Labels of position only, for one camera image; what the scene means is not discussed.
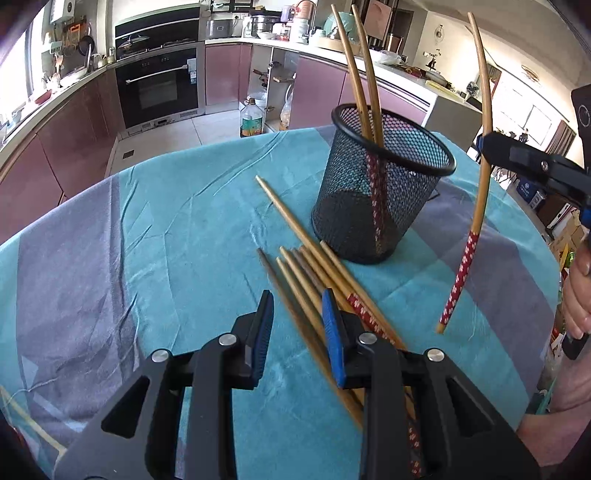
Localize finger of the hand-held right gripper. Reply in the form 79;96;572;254
477;131;591;210

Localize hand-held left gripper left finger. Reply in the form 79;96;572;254
53;290;275;480

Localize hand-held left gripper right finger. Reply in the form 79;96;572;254
321;289;541;480

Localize bunch of bamboo chopsticks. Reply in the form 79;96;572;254
255;175;426;478

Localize black mesh utensil holder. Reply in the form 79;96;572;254
311;104;457;265

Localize red-patterned bamboo chopstick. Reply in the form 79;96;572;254
351;4;389;245
436;11;494;335
331;4;376;153

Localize person's right hand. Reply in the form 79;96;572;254
562;240;591;343

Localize white kitchen island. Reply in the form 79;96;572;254
425;90;483;153

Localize cardboard box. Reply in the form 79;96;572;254
549;210;588;259

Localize teal grey patterned tablecloth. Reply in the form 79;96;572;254
0;124;566;480

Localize plastic cooking oil bottle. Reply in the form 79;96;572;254
240;97;265;138

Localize person's leg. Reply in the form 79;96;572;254
517;351;591;467

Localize black built-in oven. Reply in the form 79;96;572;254
113;48;204;130

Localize mauve kitchen base cabinets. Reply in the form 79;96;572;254
0;41;430;243

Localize silver metal appliance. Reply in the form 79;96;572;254
206;18;238;40

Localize hanging frying pan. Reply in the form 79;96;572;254
78;36;96;70

